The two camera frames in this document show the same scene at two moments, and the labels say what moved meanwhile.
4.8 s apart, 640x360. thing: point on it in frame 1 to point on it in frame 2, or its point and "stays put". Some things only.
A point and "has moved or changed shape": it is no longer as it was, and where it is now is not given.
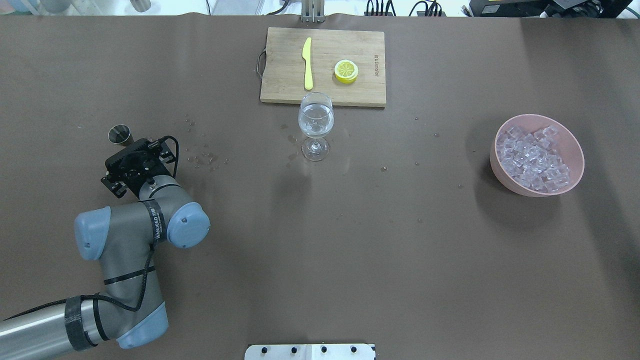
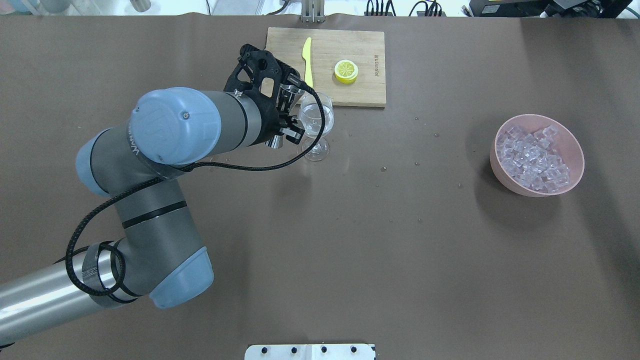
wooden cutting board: x=283 y=77 stays put
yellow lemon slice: x=346 y=71 stays put
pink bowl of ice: x=536 y=155 stays put
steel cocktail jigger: x=120 y=134 has moved or changed shape
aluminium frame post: x=313 y=11 stays put
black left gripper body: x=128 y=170 to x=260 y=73
